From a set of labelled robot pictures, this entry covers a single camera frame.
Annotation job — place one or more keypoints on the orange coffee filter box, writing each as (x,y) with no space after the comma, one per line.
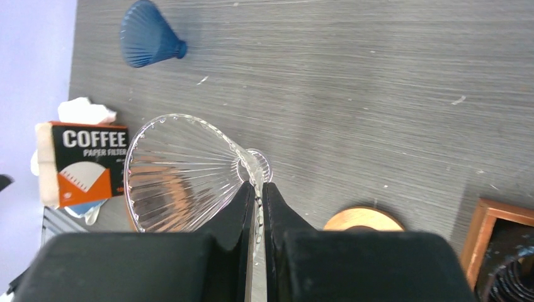
(80,163)

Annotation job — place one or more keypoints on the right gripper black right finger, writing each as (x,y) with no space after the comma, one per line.
(306,264)

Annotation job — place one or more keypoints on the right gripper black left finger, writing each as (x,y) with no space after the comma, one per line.
(212,263)

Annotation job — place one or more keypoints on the blue ribbed dripper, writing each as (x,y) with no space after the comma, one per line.
(146,37)

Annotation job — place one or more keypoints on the dark rolled coil front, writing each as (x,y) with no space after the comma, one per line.
(506,276)

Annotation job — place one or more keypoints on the clear glass dripper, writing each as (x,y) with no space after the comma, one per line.
(181,171)

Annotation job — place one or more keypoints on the orange compartment tray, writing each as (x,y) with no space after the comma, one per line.
(484,218)

